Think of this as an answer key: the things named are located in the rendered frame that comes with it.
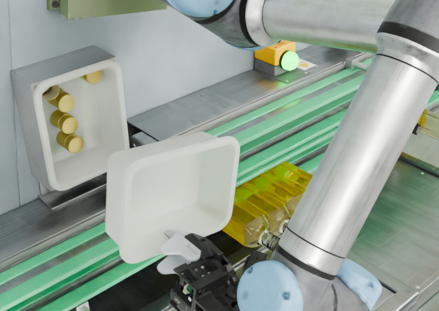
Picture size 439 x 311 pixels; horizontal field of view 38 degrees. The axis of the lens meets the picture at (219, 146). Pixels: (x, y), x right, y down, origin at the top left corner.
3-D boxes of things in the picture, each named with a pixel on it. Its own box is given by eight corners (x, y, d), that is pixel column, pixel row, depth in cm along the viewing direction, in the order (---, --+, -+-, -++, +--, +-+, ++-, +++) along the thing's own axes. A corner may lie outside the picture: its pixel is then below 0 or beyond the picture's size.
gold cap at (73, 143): (54, 132, 121) (66, 140, 118) (71, 125, 123) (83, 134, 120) (57, 147, 123) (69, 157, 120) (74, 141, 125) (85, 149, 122)
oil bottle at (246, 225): (185, 206, 137) (254, 255, 123) (183, 185, 134) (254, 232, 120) (204, 195, 140) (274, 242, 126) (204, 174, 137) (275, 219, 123)
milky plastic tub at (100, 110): (31, 177, 123) (53, 196, 117) (9, 70, 111) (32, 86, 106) (107, 145, 133) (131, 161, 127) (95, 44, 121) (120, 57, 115)
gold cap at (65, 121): (48, 112, 118) (60, 119, 115) (65, 106, 120) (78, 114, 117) (51, 128, 120) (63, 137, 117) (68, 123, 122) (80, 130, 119)
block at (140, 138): (131, 176, 132) (151, 189, 128) (127, 136, 127) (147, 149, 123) (145, 169, 134) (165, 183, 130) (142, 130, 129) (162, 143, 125)
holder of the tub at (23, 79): (35, 197, 126) (55, 215, 121) (9, 70, 112) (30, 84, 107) (108, 165, 136) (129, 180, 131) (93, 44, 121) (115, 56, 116)
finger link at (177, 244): (143, 227, 99) (179, 263, 93) (173, 215, 102) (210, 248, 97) (141, 242, 100) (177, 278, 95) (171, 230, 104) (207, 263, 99)
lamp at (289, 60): (278, 70, 150) (287, 74, 148) (279, 53, 147) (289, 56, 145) (291, 65, 152) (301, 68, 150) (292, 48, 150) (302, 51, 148)
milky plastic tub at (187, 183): (93, 142, 94) (127, 165, 88) (207, 116, 108) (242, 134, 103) (91, 242, 101) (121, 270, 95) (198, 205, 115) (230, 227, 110)
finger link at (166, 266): (141, 244, 101) (177, 279, 95) (170, 231, 104) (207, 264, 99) (140, 259, 102) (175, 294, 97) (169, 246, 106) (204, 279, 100)
